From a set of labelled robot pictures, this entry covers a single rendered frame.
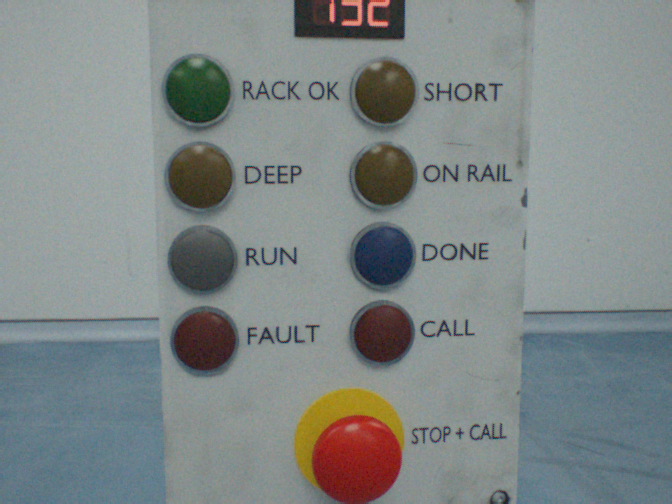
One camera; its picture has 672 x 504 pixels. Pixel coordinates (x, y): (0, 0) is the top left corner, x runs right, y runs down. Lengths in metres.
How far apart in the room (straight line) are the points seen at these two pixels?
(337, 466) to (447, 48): 0.19
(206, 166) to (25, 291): 3.68
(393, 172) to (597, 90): 3.70
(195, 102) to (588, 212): 3.75
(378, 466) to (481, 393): 0.07
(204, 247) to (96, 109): 3.49
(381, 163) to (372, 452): 0.12
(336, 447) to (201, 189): 0.12
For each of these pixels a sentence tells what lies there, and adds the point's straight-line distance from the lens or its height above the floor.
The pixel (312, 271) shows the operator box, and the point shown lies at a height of 0.93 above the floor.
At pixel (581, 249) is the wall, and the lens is 4.04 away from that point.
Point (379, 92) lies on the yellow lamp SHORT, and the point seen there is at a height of 1.01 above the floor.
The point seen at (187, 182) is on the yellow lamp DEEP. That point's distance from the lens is 0.32.
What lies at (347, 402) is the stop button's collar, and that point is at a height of 0.87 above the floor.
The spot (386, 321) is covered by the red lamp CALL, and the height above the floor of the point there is 0.91.
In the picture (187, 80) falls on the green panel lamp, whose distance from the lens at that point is 0.32.
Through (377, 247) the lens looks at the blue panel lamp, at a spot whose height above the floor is 0.94.
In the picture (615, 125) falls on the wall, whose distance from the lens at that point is 4.06.
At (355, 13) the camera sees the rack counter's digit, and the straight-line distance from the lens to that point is 0.34.
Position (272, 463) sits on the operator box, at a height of 0.84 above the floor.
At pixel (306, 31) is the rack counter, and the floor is 1.04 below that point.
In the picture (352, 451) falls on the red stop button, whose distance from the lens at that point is 0.33.
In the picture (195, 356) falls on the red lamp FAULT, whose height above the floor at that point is 0.90.
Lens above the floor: 0.99
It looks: 9 degrees down
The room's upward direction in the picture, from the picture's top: straight up
